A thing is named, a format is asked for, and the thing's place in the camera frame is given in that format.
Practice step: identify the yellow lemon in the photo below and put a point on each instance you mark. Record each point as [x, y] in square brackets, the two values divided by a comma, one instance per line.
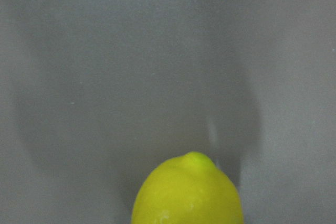
[187, 189]

